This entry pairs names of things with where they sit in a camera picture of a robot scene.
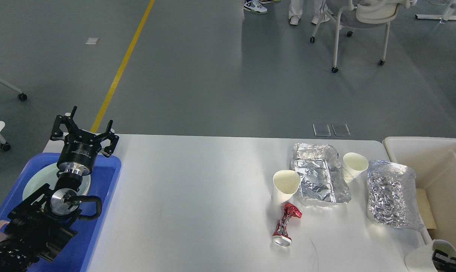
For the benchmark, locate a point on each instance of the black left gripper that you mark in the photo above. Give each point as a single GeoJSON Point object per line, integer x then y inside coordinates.
{"type": "Point", "coordinates": [79, 153]}

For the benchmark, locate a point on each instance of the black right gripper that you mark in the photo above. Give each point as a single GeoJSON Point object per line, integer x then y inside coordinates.
{"type": "Point", "coordinates": [442, 262]}

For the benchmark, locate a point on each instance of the white paper cup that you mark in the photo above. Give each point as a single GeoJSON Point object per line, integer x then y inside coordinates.
{"type": "Point", "coordinates": [353, 164]}
{"type": "Point", "coordinates": [420, 259]}

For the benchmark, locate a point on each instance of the light green plate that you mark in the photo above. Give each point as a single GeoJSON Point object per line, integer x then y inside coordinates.
{"type": "Point", "coordinates": [48, 175]}

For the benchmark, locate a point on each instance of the aluminium foil tray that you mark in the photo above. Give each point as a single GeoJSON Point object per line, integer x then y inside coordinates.
{"type": "Point", "coordinates": [321, 178]}
{"type": "Point", "coordinates": [392, 196]}

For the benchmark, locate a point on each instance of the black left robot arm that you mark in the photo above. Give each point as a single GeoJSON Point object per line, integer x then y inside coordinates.
{"type": "Point", "coordinates": [40, 226]}

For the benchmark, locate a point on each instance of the white paper cup under arm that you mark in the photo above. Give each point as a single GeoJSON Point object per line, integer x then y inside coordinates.
{"type": "Point", "coordinates": [285, 184]}

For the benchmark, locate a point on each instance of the white chair leg with caster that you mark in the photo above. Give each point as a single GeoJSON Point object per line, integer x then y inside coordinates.
{"type": "Point", "coordinates": [20, 94]}

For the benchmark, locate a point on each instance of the beige plastic bin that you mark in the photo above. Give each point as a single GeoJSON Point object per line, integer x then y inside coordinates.
{"type": "Point", "coordinates": [434, 161]}

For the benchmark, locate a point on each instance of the crushed red soda can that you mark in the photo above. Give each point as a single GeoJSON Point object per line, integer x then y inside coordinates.
{"type": "Point", "coordinates": [280, 236]}

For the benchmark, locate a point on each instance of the floor socket cover right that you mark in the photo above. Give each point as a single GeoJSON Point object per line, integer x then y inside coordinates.
{"type": "Point", "coordinates": [341, 130]}

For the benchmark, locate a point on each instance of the floor socket cover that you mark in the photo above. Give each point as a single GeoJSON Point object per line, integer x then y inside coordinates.
{"type": "Point", "coordinates": [341, 130]}
{"type": "Point", "coordinates": [322, 130]}

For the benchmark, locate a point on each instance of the floor socket cover left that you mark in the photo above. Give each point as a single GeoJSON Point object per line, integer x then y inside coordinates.
{"type": "Point", "coordinates": [322, 130]}

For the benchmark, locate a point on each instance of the white sneaker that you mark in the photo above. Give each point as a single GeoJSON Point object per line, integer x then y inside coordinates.
{"type": "Point", "coordinates": [254, 6]}

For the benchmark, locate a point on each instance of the white shoe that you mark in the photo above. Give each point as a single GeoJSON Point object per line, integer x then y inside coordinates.
{"type": "Point", "coordinates": [294, 21]}
{"type": "Point", "coordinates": [320, 18]}

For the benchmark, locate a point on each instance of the white office chair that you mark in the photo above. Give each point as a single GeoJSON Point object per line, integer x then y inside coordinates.
{"type": "Point", "coordinates": [361, 14]}

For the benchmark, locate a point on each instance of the white frame base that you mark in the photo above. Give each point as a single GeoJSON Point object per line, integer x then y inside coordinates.
{"type": "Point", "coordinates": [446, 15]}

